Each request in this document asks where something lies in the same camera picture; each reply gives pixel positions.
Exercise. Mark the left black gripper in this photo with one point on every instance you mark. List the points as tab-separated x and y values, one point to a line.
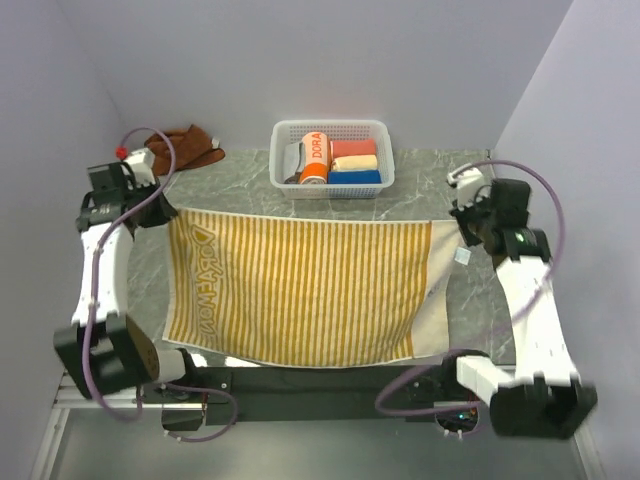
165	212

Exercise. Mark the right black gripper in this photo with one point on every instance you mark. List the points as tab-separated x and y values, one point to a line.
469	237

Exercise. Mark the yellow striped Doraemon towel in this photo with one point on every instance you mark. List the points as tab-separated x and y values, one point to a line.
306	293

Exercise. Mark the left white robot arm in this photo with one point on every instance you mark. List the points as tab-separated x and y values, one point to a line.
103	350

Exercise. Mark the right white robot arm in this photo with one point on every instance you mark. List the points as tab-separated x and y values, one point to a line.
544	397

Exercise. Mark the brown crumpled towel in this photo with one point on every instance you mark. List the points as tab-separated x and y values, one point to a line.
194	148

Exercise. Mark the blue rolled towel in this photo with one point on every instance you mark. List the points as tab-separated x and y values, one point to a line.
354	177

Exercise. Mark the cream rolled towel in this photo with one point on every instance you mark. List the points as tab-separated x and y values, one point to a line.
353	163

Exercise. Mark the grey rolled towel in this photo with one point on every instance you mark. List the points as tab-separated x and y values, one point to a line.
293	163

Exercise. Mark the white plastic basket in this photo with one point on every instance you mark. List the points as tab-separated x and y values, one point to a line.
291	131

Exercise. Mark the orange white rolled towel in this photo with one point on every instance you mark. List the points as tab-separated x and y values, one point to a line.
317	159

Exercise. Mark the red rolled towel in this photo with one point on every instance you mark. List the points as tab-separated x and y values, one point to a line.
345	148

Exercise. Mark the black base beam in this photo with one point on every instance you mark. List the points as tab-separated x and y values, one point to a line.
266	394

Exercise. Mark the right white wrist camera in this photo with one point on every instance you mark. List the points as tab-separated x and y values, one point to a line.
470	186

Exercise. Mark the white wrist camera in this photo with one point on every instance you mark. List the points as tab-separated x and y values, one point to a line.
470	186
139	165

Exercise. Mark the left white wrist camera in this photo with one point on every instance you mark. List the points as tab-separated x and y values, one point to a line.
139	165

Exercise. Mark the aluminium rail frame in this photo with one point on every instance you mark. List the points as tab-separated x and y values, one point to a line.
67	399

